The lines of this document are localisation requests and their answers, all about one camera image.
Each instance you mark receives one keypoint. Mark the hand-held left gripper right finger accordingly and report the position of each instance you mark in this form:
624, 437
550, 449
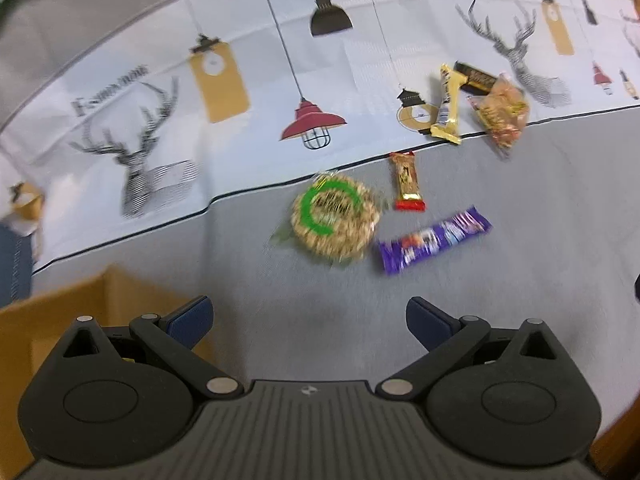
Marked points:
429, 322

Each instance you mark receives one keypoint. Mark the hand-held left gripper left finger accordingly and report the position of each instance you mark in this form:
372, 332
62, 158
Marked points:
192, 320

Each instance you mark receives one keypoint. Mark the purple chocolate bar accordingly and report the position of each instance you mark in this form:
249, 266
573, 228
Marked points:
435, 240

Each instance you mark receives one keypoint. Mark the round peanut cake green label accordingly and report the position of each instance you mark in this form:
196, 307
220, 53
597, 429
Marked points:
332, 220

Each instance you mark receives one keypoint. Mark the small red brown snack bar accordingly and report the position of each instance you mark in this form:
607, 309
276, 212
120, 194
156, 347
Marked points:
407, 182

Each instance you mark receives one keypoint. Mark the brown cardboard box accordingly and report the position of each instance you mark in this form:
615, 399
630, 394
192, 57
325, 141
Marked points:
30, 330

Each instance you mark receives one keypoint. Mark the gold white snack bar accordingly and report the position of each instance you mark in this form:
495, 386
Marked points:
450, 105

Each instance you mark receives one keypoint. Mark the clear orange snack packet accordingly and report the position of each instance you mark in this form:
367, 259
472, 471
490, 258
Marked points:
502, 110

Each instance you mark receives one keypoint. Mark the black chocolate packet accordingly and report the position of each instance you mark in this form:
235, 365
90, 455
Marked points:
475, 79

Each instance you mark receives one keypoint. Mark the grey printed bed sheet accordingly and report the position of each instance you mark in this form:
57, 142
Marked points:
250, 270

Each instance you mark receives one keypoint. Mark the blue sofa armrest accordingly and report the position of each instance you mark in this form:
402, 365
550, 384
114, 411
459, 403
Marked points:
15, 265

